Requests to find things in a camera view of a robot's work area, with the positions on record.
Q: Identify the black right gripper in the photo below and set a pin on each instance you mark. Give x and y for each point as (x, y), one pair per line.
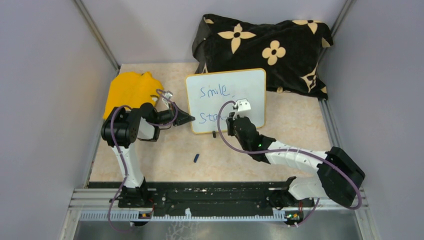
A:
(230, 120)

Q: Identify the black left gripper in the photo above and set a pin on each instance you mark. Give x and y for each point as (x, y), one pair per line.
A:
(182, 118)

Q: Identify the yellow framed whiteboard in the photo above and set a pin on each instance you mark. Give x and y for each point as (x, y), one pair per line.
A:
(207, 92)

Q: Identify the blue marker cap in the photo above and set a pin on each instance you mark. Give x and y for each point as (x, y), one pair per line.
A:
(196, 158)

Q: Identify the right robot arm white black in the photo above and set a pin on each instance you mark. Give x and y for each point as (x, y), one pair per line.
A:
(334, 173)

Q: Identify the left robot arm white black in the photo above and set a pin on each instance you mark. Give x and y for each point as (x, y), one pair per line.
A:
(122, 128)

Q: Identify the yellow cloth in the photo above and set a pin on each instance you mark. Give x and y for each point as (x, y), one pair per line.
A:
(132, 89)

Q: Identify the black floral blanket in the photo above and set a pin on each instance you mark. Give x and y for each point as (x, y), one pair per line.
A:
(287, 51)

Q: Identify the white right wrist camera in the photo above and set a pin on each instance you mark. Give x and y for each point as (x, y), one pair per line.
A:
(241, 107)

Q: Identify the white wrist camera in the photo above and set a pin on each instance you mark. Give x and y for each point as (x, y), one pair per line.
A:
(167, 95)
(241, 107)

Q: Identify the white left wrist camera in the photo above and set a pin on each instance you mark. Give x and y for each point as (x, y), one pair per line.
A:
(167, 95)

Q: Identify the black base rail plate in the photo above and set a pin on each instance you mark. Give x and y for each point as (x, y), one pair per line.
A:
(211, 199)

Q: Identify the white perforated cable tray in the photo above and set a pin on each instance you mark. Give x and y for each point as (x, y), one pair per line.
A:
(135, 216)

